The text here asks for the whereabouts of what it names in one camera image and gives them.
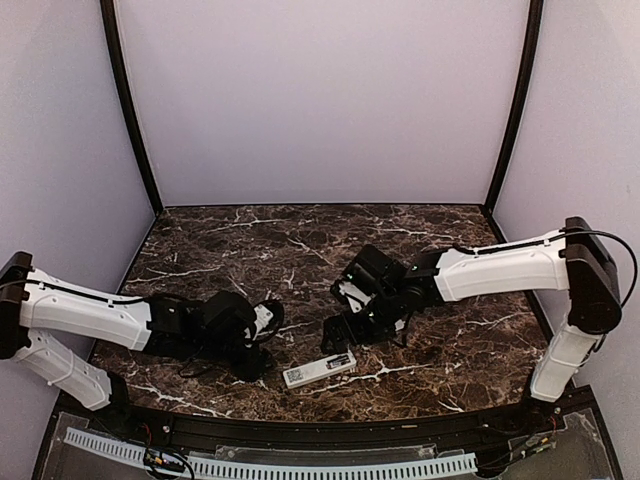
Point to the black frame post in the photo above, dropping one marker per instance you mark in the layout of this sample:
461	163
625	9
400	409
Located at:
126	101
519	98

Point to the white remote control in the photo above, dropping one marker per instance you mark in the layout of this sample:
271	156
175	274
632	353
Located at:
315	371

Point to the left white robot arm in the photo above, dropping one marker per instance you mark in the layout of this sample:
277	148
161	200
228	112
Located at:
34	305

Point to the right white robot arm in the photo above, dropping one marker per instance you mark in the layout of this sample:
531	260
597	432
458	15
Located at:
382	294

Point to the white cable duct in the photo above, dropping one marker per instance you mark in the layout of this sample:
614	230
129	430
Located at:
200	467

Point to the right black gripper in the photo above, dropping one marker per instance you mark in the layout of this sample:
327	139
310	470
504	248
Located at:
356	334

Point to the left black frame post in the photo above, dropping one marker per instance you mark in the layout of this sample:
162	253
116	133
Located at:
126	101

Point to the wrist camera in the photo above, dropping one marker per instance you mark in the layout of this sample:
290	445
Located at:
347	293
270	318

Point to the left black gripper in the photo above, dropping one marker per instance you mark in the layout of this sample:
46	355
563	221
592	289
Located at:
253	368

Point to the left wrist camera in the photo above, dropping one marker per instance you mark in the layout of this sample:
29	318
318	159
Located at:
270	318

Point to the black front rail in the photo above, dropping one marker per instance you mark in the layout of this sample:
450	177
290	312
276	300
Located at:
482	429

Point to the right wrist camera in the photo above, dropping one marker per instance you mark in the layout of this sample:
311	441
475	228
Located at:
347	293

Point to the right black frame post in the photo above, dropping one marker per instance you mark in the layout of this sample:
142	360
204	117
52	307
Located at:
519	98

